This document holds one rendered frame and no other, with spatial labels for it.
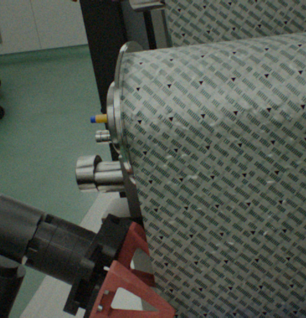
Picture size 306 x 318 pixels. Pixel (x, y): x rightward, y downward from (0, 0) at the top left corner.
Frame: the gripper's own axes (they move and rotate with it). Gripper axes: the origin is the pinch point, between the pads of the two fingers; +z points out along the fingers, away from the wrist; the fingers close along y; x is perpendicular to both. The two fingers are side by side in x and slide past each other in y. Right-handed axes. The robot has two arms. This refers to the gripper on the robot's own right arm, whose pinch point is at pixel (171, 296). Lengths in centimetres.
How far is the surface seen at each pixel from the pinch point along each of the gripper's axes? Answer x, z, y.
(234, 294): 3.2, 5.5, 0.1
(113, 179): 5.2, -10.2, -8.1
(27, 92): -198, -131, -455
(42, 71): -202, -139, -510
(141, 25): 10.1, -17.7, -45.1
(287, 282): 6.7, 9.4, 0.1
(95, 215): -30, -16, -58
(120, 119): 15.8, -10.6, 0.7
